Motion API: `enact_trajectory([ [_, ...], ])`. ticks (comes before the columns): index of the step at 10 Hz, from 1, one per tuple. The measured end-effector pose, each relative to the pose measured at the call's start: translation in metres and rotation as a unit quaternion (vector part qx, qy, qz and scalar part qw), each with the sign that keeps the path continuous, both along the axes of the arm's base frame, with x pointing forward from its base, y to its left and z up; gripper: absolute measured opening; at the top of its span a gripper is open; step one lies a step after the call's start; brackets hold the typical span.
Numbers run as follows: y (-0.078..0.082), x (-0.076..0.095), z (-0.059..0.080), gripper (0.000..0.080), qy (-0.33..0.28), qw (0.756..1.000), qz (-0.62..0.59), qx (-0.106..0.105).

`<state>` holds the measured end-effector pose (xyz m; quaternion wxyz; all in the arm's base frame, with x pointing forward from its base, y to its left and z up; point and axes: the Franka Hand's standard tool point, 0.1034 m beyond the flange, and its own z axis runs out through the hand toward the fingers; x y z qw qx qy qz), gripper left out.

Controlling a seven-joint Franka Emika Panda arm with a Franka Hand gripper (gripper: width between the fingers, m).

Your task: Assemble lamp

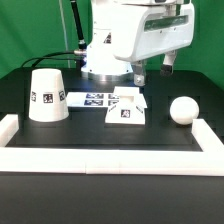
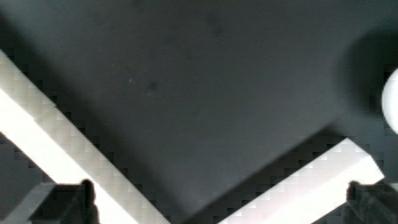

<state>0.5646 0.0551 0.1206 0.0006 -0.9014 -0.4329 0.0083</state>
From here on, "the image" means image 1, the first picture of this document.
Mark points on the white foam border wall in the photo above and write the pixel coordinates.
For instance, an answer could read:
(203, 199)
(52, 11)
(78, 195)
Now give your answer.
(209, 161)

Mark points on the white lamp base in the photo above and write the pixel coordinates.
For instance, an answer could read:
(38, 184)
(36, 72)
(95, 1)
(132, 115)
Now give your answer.
(130, 108)

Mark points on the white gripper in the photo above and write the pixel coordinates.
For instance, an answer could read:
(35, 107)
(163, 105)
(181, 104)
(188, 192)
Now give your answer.
(141, 32)

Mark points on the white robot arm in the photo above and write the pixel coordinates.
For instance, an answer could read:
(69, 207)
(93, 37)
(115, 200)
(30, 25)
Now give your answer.
(101, 64)

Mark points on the white marker sheet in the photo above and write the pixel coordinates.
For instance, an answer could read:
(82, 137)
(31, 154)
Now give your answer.
(91, 99)

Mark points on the white lamp bulb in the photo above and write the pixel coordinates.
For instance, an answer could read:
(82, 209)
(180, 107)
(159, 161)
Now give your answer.
(184, 110)

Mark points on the white lamp shade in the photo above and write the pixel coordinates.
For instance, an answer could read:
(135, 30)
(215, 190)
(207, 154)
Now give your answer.
(47, 96)

